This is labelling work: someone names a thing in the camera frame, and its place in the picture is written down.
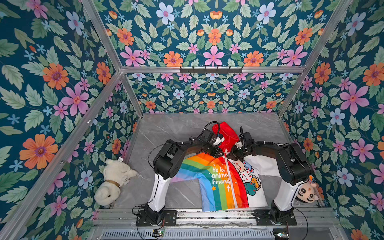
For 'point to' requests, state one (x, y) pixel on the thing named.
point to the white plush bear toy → (116, 174)
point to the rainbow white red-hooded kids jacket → (233, 180)
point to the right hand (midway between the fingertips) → (229, 153)
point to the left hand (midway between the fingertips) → (223, 152)
